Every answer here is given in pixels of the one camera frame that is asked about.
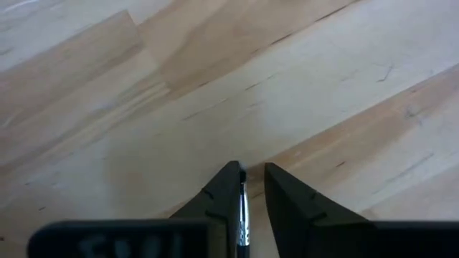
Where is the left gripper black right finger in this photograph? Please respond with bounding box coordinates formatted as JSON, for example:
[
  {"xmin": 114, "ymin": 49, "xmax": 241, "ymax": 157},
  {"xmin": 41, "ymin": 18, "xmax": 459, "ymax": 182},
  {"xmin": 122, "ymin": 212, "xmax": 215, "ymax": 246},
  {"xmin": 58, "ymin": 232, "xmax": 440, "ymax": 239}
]
[{"xmin": 264, "ymin": 162, "xmax": 459, "ymax": 258}]

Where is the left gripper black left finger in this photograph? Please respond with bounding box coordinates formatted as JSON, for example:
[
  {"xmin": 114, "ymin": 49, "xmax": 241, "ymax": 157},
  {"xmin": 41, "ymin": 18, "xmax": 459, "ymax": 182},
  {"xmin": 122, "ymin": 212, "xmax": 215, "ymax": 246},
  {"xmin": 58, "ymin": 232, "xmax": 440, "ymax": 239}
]
[{"xmin": 27, "ymin": 161, "xmax": 242, "ymax": 258}]

